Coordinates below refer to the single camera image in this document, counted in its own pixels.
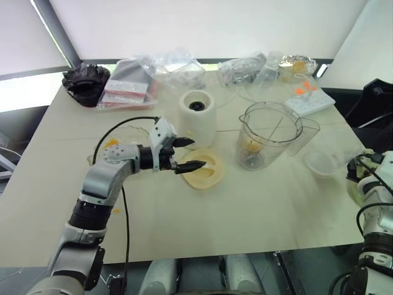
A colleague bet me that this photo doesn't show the dark window frame post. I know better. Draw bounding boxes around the dark window frame post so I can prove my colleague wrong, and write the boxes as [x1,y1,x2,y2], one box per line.
[29,0,83,69]

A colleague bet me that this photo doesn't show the small orange plastic pieces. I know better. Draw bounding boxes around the small orange plastic pieces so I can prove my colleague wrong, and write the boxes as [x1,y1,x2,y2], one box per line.
[294,80,317,95]

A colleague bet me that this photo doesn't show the clear bag with dark items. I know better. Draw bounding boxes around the clear bag with dark items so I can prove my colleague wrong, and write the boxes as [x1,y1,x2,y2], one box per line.
[217,52,267,88]

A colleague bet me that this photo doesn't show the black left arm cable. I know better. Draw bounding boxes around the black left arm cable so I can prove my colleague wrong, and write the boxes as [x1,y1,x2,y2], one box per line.
[93,116,161,295]

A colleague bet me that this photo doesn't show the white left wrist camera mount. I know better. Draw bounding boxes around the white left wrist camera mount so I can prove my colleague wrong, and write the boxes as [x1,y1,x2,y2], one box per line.
[149,118,178,170]

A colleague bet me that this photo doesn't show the large clear plastic bag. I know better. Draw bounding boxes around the large clear plastic bag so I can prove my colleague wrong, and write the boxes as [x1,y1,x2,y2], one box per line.
[133,47,207,90]

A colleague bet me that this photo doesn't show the orange segments inside jar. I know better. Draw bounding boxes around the orange segments inside jar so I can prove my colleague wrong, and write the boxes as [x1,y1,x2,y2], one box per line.
[244,138,263,154]

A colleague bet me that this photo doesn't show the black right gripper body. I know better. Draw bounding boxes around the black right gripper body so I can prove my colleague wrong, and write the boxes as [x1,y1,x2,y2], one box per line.
[346,153,374,183]

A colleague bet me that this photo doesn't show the grey rounded robot leg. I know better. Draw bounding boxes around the grey rounded robot leg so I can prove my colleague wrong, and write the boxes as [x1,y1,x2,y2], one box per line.
[225,254,262,295]
[144,259,178,295]

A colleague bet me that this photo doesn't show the orange segment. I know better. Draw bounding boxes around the orange segment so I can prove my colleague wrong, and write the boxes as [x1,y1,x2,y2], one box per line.
[102,138,121,151]

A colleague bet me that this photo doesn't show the black table frame bar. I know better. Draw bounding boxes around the black table frame bar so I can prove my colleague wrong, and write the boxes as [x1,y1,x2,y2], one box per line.
[272,250,297,295]

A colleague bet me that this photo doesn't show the black chair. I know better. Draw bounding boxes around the black chair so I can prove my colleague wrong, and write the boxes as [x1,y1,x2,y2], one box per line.
[343,78,393,138]

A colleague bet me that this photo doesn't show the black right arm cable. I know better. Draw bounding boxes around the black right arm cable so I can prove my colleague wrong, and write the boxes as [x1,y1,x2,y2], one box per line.
[355,153,393,246]

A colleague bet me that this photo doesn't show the small clear plastic bag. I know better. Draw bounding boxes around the small clear plastic bag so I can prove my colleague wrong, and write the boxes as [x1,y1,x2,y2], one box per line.
[256,50,282,84]

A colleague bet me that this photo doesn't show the black crumpled bag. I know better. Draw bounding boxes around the black crumpled bag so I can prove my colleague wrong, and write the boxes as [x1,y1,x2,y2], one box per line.
[61,63,111,108]

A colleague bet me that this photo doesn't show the cream blender jar lid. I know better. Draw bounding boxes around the cream blender jar lid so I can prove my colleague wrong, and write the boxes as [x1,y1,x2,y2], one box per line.
[182,148,227,192]

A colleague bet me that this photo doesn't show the clear plastic blender jar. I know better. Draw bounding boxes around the clear plastic blender jar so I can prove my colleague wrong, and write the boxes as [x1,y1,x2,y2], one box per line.
[235,101,321,171]

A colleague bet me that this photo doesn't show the clear plastic cup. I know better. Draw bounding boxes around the clear plastic cup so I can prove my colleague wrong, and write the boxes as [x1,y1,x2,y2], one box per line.
[305,146,340,178]

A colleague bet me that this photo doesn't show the white power strip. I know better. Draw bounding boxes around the white power strip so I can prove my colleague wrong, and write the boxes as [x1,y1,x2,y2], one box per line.
[283,88,335,117]

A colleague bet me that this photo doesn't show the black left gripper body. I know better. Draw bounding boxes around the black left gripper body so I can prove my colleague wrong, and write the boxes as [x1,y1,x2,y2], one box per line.
[159,136,181,173]

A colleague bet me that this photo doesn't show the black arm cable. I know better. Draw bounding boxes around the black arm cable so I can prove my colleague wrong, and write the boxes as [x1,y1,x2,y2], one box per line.
[355,153,393,246]
[93,116,161,295]

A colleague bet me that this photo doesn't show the thin white cable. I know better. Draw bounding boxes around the thin white cable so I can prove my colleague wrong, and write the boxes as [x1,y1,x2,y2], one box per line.
[214,82,297,107]

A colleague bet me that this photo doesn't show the plastic bag with pink packets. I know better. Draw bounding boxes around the plastic bag with pink packets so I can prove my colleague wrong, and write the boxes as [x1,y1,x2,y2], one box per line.
[97,58,159,111]

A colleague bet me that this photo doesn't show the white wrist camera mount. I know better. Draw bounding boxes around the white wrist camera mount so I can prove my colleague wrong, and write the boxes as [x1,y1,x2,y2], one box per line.
[368,151,393,175]
[149,118,178,170]

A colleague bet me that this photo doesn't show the clear plastic dish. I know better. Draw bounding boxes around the clear plastic dish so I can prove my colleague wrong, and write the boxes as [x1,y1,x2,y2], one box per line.
[87,124,152,167]

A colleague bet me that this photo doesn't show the white blender base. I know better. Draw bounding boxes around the white blender base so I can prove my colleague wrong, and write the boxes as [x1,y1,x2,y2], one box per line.
[179,90,217,150]

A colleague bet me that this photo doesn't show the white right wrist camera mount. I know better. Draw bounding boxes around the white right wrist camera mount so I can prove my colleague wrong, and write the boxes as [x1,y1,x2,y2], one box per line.
[368,151,393,175]

